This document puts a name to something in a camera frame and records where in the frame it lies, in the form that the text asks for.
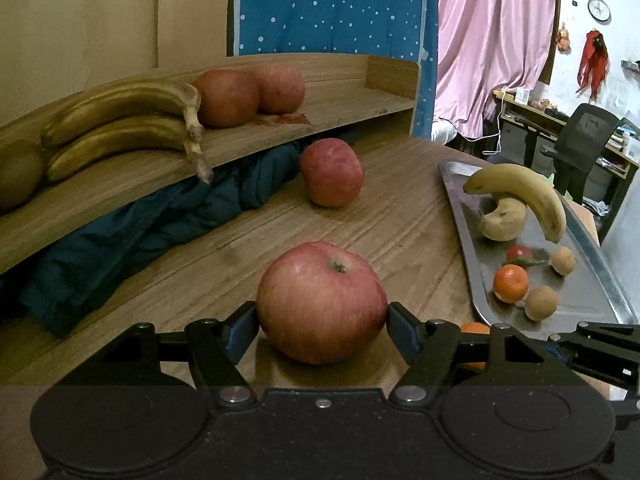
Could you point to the pale red apple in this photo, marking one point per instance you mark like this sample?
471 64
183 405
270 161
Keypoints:
320 305

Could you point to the black office chair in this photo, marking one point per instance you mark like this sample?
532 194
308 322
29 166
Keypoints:
590 135

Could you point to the metal tray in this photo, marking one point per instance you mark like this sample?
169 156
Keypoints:
475 240

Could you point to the white bundle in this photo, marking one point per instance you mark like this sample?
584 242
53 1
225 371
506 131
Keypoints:
442 134

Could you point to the blue dotted mattress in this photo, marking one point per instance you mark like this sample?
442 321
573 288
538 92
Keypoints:
335 10

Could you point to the short curled banana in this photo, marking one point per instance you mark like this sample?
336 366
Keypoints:
502 222

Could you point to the dark teal cloth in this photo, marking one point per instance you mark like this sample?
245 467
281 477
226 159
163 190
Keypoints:
125 245

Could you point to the cardboard box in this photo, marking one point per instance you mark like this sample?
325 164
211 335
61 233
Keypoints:
586 220

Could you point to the dark red apple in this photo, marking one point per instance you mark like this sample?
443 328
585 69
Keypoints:
225 99
282 89

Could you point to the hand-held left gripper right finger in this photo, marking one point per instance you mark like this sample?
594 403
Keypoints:
402 331

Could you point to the metal wall shelf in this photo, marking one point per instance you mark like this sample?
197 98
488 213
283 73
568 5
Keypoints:
631 66

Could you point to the red hanging cloth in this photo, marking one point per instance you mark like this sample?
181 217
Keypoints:
593 60

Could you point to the small brown kiwi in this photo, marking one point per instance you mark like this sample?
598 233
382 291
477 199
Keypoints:
563 261
541 303

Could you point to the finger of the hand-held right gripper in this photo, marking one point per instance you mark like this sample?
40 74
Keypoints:
607 331
595 361

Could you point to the long yellow banana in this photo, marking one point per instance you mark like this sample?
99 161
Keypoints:
540 195

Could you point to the orange tangerine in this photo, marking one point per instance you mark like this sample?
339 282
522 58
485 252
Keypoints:
475 329
510 284

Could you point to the round wall clock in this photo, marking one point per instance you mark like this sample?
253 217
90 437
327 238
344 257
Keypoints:
599 9

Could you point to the deep red apple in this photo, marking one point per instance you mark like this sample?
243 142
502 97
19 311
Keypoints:
332 174

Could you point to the green leaf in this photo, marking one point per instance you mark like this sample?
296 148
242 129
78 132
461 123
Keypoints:
535 261

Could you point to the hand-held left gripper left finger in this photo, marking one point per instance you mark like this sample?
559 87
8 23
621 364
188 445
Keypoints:
245 331

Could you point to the small red tomato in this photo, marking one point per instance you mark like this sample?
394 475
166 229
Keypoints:
519 251

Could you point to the curved wooden shelf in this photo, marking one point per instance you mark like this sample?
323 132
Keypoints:
330 105

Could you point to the orange hanging ornament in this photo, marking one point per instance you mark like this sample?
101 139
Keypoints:
564 39

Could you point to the cluttered wooden desk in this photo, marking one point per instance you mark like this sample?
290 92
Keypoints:
525 115

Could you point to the pink curtain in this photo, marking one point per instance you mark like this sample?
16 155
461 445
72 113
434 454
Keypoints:
490 35

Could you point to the wooden wardrobe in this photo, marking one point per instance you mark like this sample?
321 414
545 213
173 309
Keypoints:
100 20

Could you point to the brown-speckled banana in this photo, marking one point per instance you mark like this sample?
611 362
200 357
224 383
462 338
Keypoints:
115 142
115 105

